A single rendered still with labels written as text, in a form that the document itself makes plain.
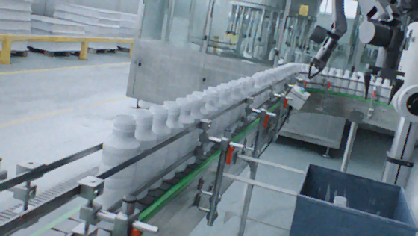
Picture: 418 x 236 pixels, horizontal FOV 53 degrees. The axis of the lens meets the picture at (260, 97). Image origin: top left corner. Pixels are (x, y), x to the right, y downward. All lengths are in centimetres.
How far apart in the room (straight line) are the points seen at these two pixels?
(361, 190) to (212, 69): 391
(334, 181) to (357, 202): 10
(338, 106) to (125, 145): 257
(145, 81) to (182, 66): 55
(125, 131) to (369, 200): 93
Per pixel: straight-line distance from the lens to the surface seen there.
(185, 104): 93
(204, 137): 99
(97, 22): 1041
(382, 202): 145
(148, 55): 546
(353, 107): 319
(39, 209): 54
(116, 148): 72
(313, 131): 499
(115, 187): 74
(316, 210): 113
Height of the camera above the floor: 135
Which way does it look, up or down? 9 degrees down
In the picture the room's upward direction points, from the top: 12 degrees clockwise
